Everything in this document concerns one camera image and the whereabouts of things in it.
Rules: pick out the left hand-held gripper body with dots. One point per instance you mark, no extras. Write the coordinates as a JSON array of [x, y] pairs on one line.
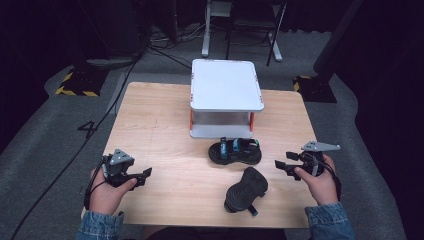
[[117, 163]]

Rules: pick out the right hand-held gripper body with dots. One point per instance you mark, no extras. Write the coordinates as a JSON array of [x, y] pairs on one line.
[[315, 156]]

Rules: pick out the person's right hand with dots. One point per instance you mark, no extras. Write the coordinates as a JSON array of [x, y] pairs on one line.
[[320, 186]]

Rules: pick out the person's left hand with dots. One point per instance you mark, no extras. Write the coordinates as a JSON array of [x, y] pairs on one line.
[[106, 196]]

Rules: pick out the white two-tier shoe rack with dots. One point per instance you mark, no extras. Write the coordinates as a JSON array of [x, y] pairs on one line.
[[223, 85]]

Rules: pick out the black slanted pole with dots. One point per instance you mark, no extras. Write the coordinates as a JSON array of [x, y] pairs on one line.
[[336, 36]]

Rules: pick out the black folding chair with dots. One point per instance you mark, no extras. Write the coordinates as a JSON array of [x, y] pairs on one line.
[[253, 25]]

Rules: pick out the white metal stand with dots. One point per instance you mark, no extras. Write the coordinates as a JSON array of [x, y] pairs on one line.
[[206, 33]]

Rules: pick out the black yellow striped base plate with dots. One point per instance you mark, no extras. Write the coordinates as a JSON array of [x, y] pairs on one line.
[[316, 90], [80, 83]]

